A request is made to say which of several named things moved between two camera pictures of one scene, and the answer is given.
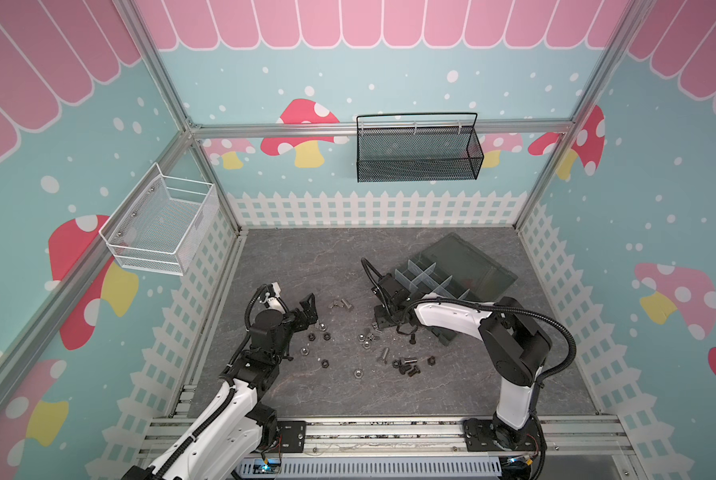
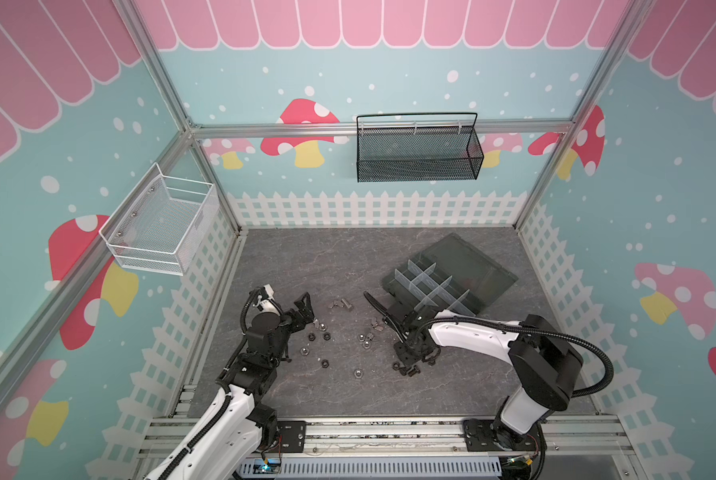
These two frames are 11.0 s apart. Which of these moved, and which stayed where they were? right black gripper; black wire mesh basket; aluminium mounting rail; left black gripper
Moved: right black gripper
Stayed: aluminium mounting rail; left black gripper; black wire mesh basket
